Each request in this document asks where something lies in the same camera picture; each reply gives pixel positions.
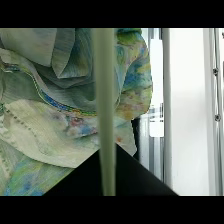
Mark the silver frame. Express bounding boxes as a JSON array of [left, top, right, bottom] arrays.
[[139, 27, 224, 197]]

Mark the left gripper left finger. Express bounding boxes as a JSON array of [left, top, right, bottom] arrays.
[[43, 149, 103, 197]]

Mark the white clothes hanger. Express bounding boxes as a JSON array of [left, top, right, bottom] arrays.
[[90, 27, 118, 197]]

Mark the multicoloured tie-dye shirt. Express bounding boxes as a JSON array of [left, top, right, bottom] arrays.
[[0, 27, 154, 197]]

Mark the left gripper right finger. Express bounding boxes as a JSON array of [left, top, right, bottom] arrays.
[[115, 143, 178, 197]]

